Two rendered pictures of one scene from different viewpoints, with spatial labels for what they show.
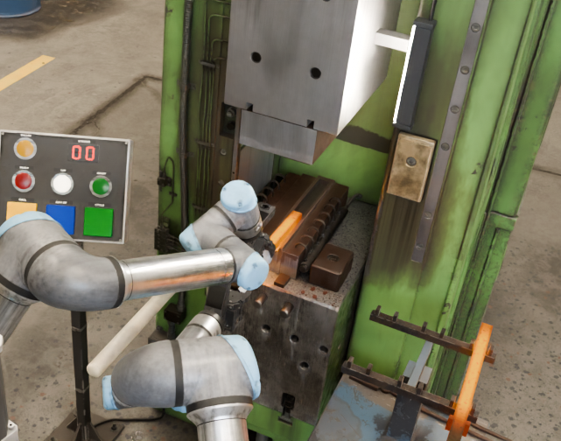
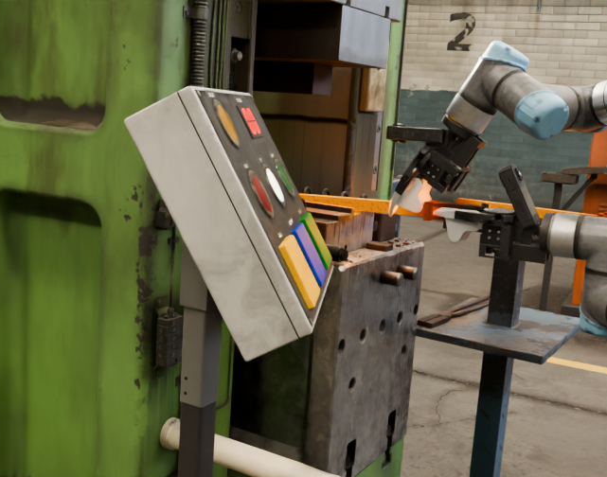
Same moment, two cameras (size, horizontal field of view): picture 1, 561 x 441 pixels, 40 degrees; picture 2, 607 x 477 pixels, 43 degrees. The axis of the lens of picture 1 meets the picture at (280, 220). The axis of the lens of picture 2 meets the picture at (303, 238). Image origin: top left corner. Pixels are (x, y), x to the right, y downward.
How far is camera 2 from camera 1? 2.32 m
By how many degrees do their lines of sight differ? 75
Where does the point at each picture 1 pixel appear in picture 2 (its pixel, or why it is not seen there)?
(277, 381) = (385, 401)
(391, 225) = (361, 155)
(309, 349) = (407, 321)
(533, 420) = not seen: hidden behind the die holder
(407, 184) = (378, 93)
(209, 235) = (561, 90)
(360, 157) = not seen: hidden behind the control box
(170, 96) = (172, 43)
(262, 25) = not seen: outside the picture
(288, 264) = (367, 227)
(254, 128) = (350, 31)
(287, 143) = (372, 44)
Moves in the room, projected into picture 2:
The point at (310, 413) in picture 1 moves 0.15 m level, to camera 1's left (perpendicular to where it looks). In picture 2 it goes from (403, 419) to (398, 447)
